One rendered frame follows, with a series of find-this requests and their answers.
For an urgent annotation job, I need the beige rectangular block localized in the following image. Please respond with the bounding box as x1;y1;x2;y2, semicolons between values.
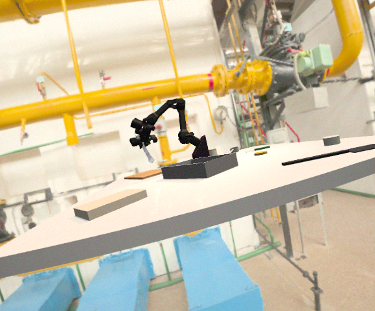
73;189;148;221

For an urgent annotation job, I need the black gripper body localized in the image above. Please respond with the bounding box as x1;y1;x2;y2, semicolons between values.
130;131;157;146

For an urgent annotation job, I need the grey cylinder with orange lid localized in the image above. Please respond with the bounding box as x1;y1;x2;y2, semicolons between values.
209;148;218;156

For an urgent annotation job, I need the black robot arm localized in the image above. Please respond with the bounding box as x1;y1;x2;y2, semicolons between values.
130;98;202;148

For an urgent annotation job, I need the light wooden board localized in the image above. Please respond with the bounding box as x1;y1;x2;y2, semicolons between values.
124;169;162;179

